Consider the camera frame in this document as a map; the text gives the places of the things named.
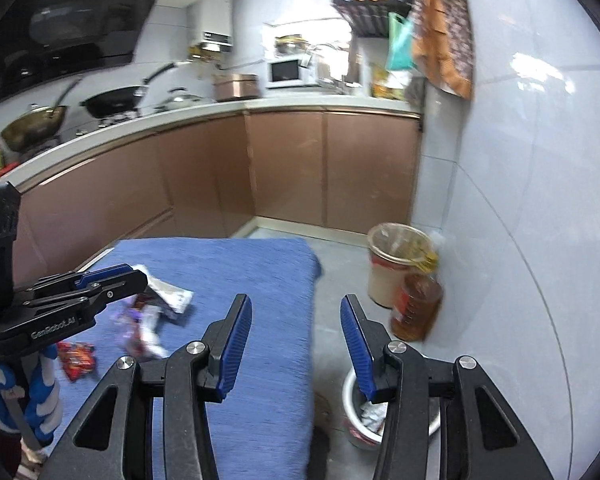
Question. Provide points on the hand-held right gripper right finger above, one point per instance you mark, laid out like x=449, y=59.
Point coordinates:
x=355, y=345

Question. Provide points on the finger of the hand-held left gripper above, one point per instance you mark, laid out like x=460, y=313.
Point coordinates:
x=120, y=287
x=102, y=275

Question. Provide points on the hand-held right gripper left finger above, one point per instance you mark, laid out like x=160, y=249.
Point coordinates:
x=235, y=342

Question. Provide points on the purple snack wrapper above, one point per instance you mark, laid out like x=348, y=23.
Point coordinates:
x=137, y=332

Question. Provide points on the brown and white snack wrapper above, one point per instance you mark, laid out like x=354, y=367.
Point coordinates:
x=169, y=296

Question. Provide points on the white trash bin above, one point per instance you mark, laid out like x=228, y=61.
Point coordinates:
x=352, y=410

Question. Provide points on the beige trash bin with liner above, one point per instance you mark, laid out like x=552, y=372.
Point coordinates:
x=385, y=280

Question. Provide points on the blue cloth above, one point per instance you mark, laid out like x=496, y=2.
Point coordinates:
x=270, y=280

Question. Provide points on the crumpled white tissue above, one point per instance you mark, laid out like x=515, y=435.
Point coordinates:
x=374, y=415

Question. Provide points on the cooking oil bottle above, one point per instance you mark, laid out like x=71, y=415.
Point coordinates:
x=417, y=307

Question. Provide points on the red snack wrapper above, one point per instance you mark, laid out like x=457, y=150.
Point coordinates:
x=77, y=360

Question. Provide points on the brass-coloured wok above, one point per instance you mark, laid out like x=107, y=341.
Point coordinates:
x=30, y=127

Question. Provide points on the gas stove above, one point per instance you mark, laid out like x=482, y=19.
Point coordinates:
x=105, y=121

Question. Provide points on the black frying pan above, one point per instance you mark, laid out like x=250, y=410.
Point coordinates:
x=112, y=100

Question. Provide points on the brown kitchen cabinets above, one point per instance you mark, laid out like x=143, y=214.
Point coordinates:
x=290, y=165

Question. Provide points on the glass pot lid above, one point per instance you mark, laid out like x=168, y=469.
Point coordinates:
x=180, y=97

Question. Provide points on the copper-coloured box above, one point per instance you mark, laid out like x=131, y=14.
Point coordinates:
x=236, y=87

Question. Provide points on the black range hood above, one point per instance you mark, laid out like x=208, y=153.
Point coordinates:
x=75, y=25

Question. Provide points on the yellow food package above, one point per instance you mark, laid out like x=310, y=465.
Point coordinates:
x=382, y=85

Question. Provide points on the white microwave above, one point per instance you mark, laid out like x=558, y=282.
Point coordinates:
x=285, y=71

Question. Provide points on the white water heater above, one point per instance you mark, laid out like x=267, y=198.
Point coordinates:
x=212, y=20

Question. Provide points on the steel pot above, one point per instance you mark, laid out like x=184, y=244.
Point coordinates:
x=290, y=45

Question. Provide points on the green plastic bag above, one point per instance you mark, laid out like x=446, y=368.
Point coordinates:
x=400, y=47

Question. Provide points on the orange patterned cloth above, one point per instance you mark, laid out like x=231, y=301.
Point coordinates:
x=445, y=25

